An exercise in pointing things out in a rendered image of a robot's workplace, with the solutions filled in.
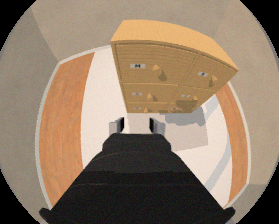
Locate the small tan wooden chest of drawers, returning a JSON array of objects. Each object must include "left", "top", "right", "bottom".
[{"left": 110, "top": 20, "right": 239, "bottom": 113}]

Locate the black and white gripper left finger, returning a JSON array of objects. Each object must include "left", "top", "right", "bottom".
[{"left": 109, "top": 117, "right": 124, "bottom": 136}]

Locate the brown wooden drawer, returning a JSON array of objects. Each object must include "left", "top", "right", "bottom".
[
  {"left": 116, "top": 43, "right": 196, "bottom": 83},
  {"left": 123, "top": 83, "right": 179, "bottom": 102},
  {"left": 163, "top": 103, "right": 201, "bottom": 113},
  {"left": 183, "top": 54, "right": 236, "bottom": 90},
  {"left": 171, "top": 85, "right": 216, "bottom": 103},
  {"left": 127, "top": 102, "right": 167, "bottom": 114}
]

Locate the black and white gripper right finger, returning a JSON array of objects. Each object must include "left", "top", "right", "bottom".
[{"left": 149, "top": 118, "right": 165, "bottom": 137}]

